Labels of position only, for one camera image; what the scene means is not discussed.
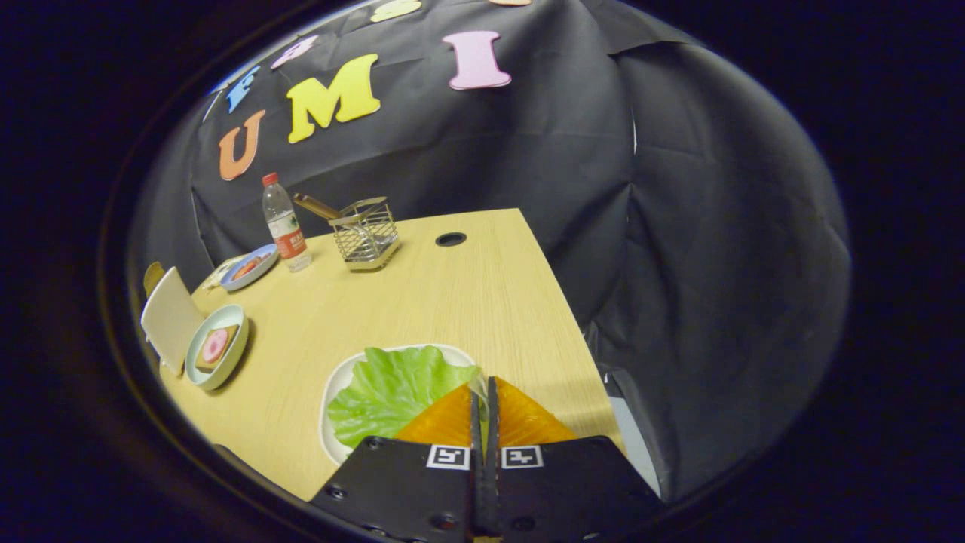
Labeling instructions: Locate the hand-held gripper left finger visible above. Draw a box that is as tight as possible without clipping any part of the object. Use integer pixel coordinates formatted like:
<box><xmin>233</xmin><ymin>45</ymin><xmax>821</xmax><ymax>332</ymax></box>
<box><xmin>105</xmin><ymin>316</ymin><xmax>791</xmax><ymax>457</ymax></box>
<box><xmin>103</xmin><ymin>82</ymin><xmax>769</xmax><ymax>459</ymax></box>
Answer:
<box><xmin>309</xmin><ymin>383</ymin><xmax>483</xmax><ymax>541</ymax></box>

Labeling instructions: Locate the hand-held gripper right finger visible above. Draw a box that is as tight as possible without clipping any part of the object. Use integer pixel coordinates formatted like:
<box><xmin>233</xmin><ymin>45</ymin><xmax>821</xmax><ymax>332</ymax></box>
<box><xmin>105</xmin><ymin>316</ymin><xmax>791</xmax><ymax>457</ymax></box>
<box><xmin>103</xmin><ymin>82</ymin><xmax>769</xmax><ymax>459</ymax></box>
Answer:
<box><xmin>486</xmin><ymin>377</ymin><xmax>663</xmax><ymax>542</ymax></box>

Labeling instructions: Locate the green lettuce leaf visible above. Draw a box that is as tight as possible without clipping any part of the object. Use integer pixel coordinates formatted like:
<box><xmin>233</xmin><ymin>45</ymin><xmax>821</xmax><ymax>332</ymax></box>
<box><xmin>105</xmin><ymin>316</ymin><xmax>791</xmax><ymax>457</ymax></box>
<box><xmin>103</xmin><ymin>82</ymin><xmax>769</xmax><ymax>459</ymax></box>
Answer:
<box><xmin>326</xmin><ymin>346</ymin><xmax>487</xmax><ymax>449</ymax></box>

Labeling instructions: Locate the small white plate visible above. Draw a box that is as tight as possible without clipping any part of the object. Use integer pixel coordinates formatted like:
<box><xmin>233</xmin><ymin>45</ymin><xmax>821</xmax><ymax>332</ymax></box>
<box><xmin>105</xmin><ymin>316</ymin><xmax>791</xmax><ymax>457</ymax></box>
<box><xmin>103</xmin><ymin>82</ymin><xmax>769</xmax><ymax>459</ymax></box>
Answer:
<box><xmin>320</xmin><ymin>344</ymin><xmax>483</xmax><ymax>465</ymax></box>

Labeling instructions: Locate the pale green plate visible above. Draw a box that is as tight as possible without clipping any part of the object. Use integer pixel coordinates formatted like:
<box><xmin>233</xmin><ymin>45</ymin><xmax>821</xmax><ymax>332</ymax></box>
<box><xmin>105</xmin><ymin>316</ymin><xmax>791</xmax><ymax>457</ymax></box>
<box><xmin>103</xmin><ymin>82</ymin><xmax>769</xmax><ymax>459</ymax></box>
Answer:
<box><xmin>185</xmin><ymin>304</ymin><xmax>250</xmax><ymax>391</ymax></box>

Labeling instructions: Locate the bread slice base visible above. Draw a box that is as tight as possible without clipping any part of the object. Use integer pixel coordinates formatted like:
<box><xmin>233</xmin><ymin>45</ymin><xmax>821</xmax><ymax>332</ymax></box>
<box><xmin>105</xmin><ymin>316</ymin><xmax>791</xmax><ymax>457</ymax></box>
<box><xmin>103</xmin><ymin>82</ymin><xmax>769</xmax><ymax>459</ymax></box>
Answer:
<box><xmin>195</xmin><ymin>324</ymin><xmax>240</xmax><ymax>372</ymax></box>

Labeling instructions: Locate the blue plate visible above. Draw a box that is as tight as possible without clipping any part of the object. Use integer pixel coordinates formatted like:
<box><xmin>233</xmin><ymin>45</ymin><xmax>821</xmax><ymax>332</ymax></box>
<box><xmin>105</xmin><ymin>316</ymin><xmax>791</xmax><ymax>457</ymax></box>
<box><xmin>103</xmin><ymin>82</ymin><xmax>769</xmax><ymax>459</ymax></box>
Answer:
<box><xmin>220</xmin><ymin>244</ymin><xmax>280</xmax><ymax>292</ymax></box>

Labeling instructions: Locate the clear bottle with red cap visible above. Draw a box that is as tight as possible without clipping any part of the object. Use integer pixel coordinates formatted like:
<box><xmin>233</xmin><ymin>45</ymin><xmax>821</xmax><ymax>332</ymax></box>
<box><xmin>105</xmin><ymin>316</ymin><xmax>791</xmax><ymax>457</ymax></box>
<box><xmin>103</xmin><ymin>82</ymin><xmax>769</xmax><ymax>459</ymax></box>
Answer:
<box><xmin>262</xmin><ymin>173</ymin><xmax>313</xmax><ymax>273</ymax></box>

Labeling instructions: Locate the white toaster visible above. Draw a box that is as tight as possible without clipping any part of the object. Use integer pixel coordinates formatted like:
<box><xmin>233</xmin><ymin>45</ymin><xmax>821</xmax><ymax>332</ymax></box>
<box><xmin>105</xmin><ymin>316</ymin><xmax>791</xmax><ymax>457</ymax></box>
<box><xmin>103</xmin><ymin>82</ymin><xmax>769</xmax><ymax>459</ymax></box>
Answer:
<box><xmin>141</xmin><ymin>266</ymin><xmax>206</xmax><ymax>376</ymax></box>

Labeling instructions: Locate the wire mesh utensil holder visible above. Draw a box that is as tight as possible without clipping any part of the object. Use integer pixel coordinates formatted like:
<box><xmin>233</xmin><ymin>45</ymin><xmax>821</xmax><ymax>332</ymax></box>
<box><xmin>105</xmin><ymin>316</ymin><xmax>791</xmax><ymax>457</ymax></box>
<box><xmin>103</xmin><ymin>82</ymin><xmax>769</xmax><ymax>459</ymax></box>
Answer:
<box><xmin>329</xmin><ymin>197</ymin><xmax>401</xmax><ymax>272</ymax></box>

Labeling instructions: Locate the wooden-handled utensil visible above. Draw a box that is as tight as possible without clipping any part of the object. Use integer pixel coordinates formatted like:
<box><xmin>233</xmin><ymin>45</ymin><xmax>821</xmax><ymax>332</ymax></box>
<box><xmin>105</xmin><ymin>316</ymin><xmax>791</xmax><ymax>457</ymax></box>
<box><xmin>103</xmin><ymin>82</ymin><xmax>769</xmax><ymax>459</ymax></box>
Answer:
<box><xmin>293</xmin><ymin>193</ymin><xmax>344</xmax><ymax>221</ymax></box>

